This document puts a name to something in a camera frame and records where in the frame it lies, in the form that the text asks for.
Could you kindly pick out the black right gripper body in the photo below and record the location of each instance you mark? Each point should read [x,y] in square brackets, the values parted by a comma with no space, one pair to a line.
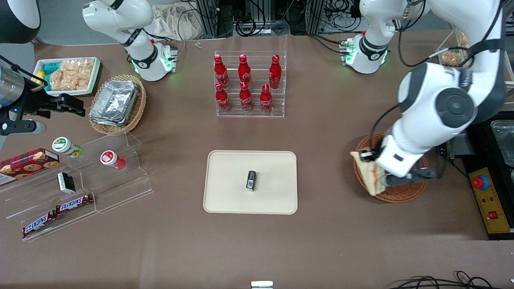
[31,103]

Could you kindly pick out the triangular sandwich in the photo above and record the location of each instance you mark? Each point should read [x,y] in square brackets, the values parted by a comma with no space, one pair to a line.
[371,176]

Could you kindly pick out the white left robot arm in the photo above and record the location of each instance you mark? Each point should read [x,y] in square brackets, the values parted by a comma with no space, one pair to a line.
[429,116]

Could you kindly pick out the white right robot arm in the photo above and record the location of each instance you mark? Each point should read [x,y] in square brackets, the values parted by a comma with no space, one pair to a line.
[140,52]

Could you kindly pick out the white rectangular plastic tray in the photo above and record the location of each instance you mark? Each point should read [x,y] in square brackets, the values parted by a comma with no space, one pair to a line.
[95,76]

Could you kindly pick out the round brown wicker basket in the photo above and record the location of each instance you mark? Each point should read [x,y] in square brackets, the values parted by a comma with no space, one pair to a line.
[401,194]

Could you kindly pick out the oval tan wicker basket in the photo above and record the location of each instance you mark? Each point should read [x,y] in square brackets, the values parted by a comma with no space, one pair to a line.
[138,108]

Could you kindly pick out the beige plastic tray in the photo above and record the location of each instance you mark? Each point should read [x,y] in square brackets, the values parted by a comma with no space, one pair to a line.
[229,180]

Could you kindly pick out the clear bag of crackers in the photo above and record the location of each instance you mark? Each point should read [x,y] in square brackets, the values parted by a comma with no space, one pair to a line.
[72,74]

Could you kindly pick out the yellow snack pack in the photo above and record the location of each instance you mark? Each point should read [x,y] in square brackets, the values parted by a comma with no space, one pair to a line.
[40,77]

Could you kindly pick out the green sunflower lid cup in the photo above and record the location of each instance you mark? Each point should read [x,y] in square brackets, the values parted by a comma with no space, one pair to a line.
[64,145]

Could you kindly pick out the teal snack pack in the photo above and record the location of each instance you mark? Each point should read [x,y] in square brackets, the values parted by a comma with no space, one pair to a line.
[50,68]

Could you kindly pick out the stacked aluminium foil trays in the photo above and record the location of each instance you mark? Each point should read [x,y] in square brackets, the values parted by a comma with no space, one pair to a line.
[114,100]

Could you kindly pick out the red lid cup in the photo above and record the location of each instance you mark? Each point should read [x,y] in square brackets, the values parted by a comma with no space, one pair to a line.
[110,158]

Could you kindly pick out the red tartan cookie box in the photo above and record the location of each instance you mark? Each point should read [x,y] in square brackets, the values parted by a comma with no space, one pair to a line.
[28,164]

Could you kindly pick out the black and white small box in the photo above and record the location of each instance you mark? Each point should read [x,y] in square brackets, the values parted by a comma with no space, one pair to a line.
[65,182]

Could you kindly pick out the clear acrylic stepped shelf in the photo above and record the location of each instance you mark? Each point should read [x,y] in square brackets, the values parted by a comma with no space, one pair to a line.
[120,188]

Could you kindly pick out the brown snickers bar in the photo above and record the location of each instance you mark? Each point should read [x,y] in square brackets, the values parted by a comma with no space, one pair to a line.
[74,203]
[38,224]

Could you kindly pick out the red emergency stop button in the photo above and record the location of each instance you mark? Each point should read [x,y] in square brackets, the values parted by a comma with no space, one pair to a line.
[480,182]

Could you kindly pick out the red cola bottle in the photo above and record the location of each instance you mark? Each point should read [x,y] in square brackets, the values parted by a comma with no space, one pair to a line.
[244,71]
[265,99]
[245,97]
[275,72]
[221,72]
[222,98]

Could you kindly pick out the clear acrylic bottle rack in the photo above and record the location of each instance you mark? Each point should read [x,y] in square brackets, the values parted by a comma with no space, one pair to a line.
[257,108]

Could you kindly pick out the bagged bread snacks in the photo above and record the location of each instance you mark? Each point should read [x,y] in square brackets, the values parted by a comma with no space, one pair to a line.
[453,59]

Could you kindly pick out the yellow control panel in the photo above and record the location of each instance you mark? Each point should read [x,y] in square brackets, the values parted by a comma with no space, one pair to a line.
[492,200]

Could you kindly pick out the clear plastic container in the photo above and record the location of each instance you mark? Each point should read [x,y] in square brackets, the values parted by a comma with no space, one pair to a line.
[505,142]

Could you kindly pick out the beige cloth bag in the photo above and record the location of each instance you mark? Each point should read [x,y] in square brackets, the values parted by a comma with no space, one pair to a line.
[176,24]

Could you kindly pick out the small white device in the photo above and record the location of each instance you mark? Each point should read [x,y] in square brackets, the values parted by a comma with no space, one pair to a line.
[262,285]

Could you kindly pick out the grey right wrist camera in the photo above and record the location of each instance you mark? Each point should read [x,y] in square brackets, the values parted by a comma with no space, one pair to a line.
[24,127]

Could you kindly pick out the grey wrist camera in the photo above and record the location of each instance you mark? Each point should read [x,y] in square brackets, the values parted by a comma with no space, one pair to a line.
[409,176]
[24,127]

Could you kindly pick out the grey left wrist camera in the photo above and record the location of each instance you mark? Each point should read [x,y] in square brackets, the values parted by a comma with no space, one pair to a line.
[409,176]

